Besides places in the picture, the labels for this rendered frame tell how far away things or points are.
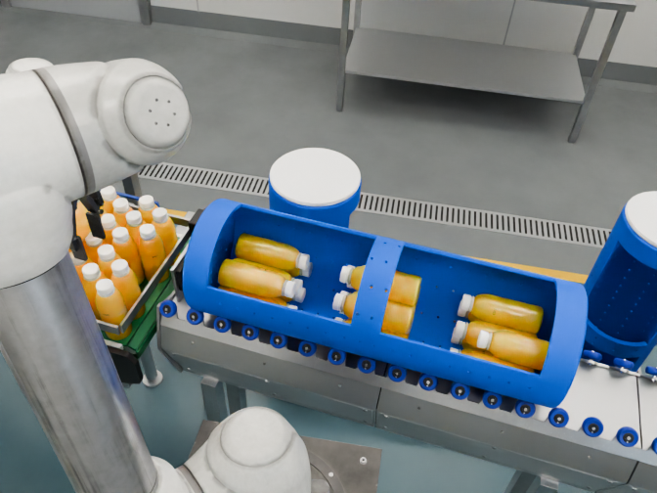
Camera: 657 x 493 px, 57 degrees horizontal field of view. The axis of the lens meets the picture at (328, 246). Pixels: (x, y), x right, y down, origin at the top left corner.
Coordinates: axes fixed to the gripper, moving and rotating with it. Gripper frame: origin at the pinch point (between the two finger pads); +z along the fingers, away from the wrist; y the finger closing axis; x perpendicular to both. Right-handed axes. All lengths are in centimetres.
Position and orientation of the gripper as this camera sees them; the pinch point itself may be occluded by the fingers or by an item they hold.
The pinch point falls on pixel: (87, 238)
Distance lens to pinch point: 142.9
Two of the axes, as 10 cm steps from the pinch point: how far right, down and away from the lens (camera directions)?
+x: -9.6, -2.3, 1.8
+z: -0.4, 7.1, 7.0
